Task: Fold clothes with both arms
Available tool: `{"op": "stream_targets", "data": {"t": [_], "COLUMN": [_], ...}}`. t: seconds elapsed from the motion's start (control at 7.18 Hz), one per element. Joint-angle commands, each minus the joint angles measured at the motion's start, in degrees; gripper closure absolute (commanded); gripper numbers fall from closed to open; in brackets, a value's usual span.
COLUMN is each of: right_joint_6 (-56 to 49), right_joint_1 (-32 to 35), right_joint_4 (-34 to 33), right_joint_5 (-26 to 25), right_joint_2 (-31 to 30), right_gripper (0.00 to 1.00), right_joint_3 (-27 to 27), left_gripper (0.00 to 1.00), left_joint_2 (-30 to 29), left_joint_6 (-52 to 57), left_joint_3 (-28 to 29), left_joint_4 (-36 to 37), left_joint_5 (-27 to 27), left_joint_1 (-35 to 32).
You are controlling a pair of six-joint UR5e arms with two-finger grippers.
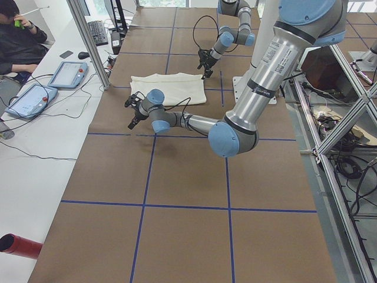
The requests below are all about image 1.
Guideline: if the black keyboard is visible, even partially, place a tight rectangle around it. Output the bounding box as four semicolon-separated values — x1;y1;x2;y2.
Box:
87;21;108;46

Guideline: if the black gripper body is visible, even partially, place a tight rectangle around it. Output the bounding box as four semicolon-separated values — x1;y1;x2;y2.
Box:
198;49;218;68
135;104;147;121

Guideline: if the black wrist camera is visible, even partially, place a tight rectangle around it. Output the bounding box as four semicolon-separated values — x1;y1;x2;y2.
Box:
124;91;145;108

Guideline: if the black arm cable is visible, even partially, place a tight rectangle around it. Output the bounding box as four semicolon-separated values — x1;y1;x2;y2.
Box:
193;15;220;52
161;96;192;124

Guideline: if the black computer mouse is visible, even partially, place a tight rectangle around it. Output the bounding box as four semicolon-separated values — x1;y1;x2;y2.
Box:
77;51;90;60

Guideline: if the grey aluminium frame post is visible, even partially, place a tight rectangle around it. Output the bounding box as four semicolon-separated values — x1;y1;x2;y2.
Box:
67;0;110;90

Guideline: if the seated person in black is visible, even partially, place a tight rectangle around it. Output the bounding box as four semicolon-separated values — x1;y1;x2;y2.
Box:
1;1;48;84

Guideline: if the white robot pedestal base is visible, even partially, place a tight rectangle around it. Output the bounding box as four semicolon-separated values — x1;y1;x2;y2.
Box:
233;0;279;102

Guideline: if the cream long-sleeve cat shirt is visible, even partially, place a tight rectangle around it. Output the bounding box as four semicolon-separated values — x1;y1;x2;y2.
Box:
130;73;207;106

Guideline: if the black smartphone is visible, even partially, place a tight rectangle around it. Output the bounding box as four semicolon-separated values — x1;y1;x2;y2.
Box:
59;50;73;59

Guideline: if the tangled floor cable pile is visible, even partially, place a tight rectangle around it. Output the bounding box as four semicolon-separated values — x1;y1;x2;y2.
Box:
312;111;377;219

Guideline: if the blue teach pendant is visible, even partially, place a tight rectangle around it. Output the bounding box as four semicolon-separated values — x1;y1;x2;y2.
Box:
5;84;58;119
48;61;88;89

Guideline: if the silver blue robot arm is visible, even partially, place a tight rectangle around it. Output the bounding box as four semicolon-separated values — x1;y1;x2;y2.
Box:
196;0;255;80
125;1;348;157

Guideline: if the near blue teach pendant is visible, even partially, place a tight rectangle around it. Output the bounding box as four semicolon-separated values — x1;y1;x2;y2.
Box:
5;84;58;119

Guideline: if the black power adapter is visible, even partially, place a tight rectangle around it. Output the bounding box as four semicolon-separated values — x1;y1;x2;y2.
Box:
111;31;122;55

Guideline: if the far blue teach pendant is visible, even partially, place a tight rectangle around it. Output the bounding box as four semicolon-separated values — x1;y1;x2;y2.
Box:
48;61;88;89

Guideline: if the red cylinder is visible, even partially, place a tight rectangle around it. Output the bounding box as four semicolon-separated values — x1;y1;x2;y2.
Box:
1;233;43;259

